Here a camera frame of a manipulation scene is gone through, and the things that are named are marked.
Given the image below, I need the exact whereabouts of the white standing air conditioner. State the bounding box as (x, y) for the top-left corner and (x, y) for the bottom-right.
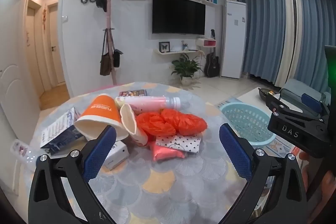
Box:
(221, 0), (247, 79)

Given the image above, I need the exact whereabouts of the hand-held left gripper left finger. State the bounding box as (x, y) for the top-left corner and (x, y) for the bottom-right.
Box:
(28, 125), (124, 224)

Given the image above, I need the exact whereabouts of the polka dot packet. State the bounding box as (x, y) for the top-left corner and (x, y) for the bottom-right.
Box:
(155, 133), (202, 154)

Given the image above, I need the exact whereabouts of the white and pink wall cabinet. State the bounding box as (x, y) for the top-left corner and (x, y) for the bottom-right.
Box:
(195, 38), (216, 48)

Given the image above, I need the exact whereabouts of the pink coat rack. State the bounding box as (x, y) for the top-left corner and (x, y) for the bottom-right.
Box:
(101, 0), (129, 85)

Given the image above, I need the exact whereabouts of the black acoustic guitar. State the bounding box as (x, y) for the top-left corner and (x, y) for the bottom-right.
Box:
(204, 53), (220, 77)

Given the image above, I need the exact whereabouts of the clear white wrapper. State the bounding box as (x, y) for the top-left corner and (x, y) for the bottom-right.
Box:
(10, 139), (37, 169)

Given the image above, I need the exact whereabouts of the potted green plant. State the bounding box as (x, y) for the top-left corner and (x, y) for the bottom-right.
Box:
(171, 54), (204, 86)

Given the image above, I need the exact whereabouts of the white panel door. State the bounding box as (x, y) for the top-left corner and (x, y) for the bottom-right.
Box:
(0, 0), (40, 151)

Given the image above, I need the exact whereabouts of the beige paper cup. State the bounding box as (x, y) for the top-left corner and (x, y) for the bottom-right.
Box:
(119, 104), (149, 148)

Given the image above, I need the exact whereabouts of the white low wall shelf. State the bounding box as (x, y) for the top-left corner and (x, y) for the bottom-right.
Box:
(154, 49), (200, 56)

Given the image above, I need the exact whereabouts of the red hanging ornament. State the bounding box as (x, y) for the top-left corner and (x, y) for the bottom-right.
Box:
(42, 4), (48, 30)

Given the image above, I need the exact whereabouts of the colourful snack packet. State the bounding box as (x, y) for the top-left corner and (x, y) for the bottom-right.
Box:
(119, 89), (147, 97)

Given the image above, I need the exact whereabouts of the light blue sofa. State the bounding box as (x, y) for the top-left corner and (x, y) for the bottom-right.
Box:
(280, 78), (331, 109)

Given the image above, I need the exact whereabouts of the pink packet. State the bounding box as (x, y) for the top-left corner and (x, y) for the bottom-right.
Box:
(149, 141), (188, 161)

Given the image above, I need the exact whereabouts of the blue and white curtain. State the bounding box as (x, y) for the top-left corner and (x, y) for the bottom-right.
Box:
(231, 0), (336, 88)

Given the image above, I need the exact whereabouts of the orange paper cup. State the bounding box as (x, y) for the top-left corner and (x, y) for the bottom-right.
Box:
(74, 94), (130, 141)

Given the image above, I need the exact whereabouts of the small black bag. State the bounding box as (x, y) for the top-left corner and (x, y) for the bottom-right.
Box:
(112, 29), (123, 68)

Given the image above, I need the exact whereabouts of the brown tote bag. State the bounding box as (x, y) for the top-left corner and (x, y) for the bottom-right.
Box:
(100, 28), (112, 76)

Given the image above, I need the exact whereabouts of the small white box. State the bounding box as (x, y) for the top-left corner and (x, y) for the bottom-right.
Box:
(104, 140), (130, 170)

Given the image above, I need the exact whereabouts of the person's right hand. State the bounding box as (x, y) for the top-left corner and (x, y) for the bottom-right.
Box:
(299, 152), (336, 205)

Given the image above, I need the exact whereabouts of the light blue plastic basket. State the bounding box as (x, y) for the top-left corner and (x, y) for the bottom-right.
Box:
(219, 103), (277, 146)

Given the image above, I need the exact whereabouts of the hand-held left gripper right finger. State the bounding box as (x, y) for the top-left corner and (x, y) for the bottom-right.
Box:
(219, 123), (309, 224)

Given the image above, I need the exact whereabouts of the blue carton box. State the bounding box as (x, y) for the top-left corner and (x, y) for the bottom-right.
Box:
(40, 107), (86, 156)

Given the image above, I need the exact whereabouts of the orange plastic bag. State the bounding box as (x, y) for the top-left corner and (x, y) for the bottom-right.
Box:
(161, 108), (208, 136)
(136, 112), (177, 139)

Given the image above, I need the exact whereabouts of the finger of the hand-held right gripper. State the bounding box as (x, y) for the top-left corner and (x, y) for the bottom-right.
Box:
(279, 89), (329, 116)
(265, 96), (324, 123)

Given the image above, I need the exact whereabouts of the black hat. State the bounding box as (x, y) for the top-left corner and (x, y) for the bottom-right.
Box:
(95, 0), (108, 12)

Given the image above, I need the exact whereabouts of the white coffee table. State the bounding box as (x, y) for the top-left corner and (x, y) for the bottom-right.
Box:
(240, 88), (284, 109)

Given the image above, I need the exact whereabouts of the pink plastic bottle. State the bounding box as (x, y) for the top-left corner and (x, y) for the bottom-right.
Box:
(115, 95), (181, 112)

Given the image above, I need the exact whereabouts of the white hallway door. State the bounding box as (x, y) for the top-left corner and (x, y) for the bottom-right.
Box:
(49, 2), (66, 85)

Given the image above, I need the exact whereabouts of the black television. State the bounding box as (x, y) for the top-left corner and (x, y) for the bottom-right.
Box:
(152, 0), (206, 35)

